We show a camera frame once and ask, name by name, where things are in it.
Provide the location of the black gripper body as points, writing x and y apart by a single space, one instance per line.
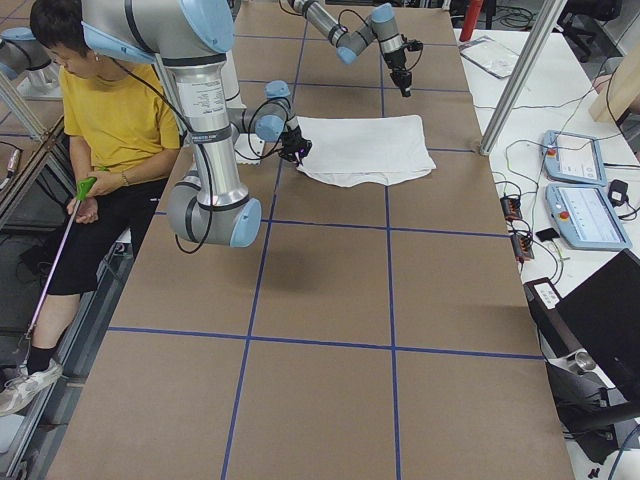
394 61
291 140

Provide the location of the white long-sleeve printed shirt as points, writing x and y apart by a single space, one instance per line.
349 152

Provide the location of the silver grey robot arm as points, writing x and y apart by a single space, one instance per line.
192 38
378 27

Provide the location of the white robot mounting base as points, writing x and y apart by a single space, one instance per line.
249 149

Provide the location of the red cylinder bottle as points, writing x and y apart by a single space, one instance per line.
470 19

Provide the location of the person in yellow shirt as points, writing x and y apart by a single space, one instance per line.
122 135

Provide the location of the far blue teach pendant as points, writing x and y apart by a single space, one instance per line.
573 158

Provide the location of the blue teach pendant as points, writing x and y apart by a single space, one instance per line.
573 158
584 218

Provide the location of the near blue teach pendant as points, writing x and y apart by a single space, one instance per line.
584 218

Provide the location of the black laptop computer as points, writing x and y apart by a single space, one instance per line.
603 314

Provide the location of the metal post at table edge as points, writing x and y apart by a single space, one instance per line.
542 28

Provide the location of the green handled reach stick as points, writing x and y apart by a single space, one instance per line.
82 189

